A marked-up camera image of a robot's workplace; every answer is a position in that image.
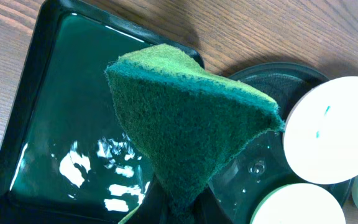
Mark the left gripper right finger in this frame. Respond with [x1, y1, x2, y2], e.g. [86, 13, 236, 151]
[194, 187, 232, 224]

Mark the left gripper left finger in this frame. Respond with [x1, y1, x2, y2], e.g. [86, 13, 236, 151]
[119, 177, 168, 224]

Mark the green scrubbing sponge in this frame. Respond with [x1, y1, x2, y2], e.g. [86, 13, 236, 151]
[105, 44, 284, 223]

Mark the white plate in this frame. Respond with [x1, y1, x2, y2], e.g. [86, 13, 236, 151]
[283, 77, 358, 184]

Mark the round black tray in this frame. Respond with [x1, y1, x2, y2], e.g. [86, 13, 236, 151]
[209, 62, 353, 223]

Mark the black rectangular tray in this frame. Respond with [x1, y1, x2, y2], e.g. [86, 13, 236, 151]
[0, 0, 205, 224]

